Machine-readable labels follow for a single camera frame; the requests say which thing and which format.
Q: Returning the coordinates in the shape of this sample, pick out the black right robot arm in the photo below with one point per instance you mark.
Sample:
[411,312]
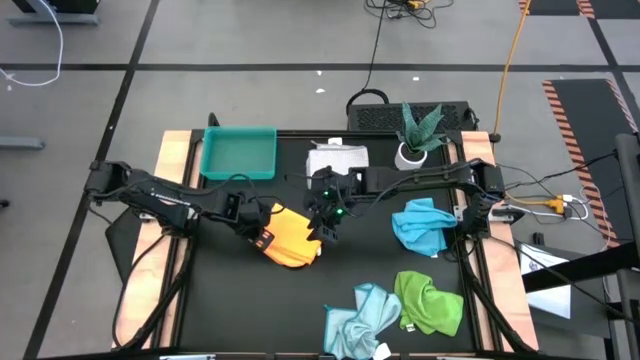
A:
[415,177]

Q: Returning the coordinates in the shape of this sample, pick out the silver aluminium bracket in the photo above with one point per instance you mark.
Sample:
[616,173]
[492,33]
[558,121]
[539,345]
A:
[187,357]

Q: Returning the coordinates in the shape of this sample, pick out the grey floor bar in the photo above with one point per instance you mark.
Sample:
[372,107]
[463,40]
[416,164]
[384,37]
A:
[20,144]

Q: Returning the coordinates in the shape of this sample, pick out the black rig frame beam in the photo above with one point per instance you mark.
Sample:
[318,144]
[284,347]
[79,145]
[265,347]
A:
[575,267]

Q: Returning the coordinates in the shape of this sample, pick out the white waffle-weave towel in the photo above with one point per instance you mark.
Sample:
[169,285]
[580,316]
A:
[340,157]

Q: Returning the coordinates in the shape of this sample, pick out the black table frame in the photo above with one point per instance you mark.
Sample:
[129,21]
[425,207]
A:
[295,134]

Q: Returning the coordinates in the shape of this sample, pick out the white paper sheet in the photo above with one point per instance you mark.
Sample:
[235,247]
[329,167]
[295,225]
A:
[550,300]

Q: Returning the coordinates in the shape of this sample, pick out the wooden side board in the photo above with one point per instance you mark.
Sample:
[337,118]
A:
[145,280]
[505,290]

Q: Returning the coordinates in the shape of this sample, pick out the teal plastic bin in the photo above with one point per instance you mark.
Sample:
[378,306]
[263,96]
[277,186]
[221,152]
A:
[240,150]

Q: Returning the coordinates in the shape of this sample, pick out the orange microfiber towel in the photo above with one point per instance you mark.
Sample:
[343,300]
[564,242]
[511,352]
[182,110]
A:
[290,240]

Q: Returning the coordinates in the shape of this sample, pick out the green microfiber towel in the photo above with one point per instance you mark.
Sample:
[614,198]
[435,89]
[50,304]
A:
[430,305]

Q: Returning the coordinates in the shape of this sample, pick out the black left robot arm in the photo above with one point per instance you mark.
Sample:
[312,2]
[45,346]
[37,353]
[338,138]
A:
[165,197]

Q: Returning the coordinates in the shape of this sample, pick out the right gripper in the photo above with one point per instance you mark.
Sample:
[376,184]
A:
[327,207]

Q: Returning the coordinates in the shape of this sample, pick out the bright blue microfiber towel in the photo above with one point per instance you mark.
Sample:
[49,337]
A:
[420,225]

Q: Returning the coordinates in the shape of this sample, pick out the black rig frame post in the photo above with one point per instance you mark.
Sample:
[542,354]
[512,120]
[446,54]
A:
[629,200]

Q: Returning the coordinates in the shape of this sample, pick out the black vented computer case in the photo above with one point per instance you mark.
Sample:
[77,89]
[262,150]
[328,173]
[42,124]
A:
[380,117]

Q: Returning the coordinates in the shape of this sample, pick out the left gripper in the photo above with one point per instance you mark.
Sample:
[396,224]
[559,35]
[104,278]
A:
[252,217]

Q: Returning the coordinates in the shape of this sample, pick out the pale blue teal-edged towel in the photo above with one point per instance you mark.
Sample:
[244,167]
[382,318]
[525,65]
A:
[360,325]

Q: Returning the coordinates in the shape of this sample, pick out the black orange-striped floor mat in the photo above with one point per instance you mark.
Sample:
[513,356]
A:
[555,6]
[595,125]

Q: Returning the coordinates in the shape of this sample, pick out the yellow power connector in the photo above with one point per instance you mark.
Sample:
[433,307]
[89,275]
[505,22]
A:
[556,203]

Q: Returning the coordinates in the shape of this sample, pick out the small black box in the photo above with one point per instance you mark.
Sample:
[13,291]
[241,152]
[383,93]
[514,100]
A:
[538,237]

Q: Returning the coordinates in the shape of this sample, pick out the snake plant in white pot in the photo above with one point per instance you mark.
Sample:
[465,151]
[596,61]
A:
[411,160]

